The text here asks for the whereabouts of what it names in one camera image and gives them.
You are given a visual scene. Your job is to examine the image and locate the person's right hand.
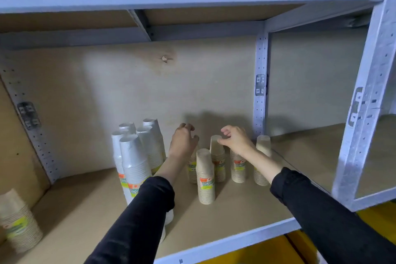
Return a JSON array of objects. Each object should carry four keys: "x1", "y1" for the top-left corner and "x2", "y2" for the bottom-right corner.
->
[{"x1": 217, "y1": 125, "x2": 256, "y2": 158}]

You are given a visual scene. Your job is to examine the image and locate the stack of beige paper cups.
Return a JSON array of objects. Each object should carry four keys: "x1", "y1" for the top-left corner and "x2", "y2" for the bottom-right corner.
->
[
  {"x1": 210, "y1": 135, "x2": 227, "y2": 183},
  {"x1": 186, "y1": 149, "x2": 198, "y2": 184},
  {"x1": 196, "y1": 148, "x2": 216, "y2": 205},
  {"x1": 229, "y1": 148, "x2": 247, "y2": 184},
  {"x1": 253, "y1": 134, "x2": 272, "y2": 187},
  {"x1": 0, "y1": 189, "x2": 43, "y2": 254}
]

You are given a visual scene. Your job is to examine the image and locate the white metal shelf wooden boards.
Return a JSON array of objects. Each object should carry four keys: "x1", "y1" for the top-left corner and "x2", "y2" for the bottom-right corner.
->
[{"x1": 0, "y1": 0, "x2": 396, "y2": 264}]

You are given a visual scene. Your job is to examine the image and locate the person's left forearm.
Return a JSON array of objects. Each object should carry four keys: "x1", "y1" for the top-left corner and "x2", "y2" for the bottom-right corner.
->
[{"x1": 83, "y1": 154, "x2": 190, "y2": 264}]

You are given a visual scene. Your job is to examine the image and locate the person's left hand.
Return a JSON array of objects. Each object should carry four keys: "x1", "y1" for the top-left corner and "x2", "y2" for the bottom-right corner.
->
[{"x1": 168, "y1": 123, "x2": 200, "y2": 161}]

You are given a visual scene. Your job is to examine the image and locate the grey upright joint plate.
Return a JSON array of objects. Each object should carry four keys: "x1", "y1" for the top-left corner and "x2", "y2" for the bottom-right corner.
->
[
  {"x1": 347, "y1": 87, "x2": 372, "y2": 127},
  {"x1": 17, "y1": 101, "x2": 42, "y2": 131},
  {"x1": 255, "y1": 74, "x2": 268, "y2": 97}
]

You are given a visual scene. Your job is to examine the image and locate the stack of white plastic cups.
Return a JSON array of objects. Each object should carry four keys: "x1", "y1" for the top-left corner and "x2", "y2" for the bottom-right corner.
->
[
  {"x1": 120, "y1": 134, "x2": 167, "y2": 243},
  {"x1": 118, "y1": 122, "x2": 137, "y2": 136},
  {"x1": 142, "y1": 118, "x2": 167, "y2": 162},
  {"x1": 136, "y1": 127, "x2": 174, "y2": 226},
  {"x1": 111, "y1": 130, "x2": 132, "y2": 205}
]

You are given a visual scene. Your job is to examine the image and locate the person's right forearm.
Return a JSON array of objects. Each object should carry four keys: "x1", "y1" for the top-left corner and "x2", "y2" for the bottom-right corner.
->
[{"x1": 243, "y1": 146, "x2": 396, "y2": 264}]

